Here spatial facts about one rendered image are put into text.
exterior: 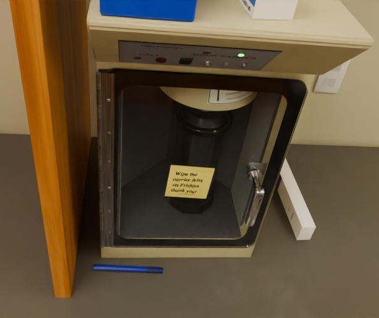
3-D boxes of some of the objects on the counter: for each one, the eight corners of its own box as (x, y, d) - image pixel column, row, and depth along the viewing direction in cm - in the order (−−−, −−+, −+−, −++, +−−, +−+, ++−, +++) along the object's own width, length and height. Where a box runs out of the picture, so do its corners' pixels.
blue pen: (93, 266, 89) (93, 263, 88) (162, 269, 90) (163, 266, 89) (93, 270, 88) (93, 267, 87) (162, 274, 89) (163, 270, 89)
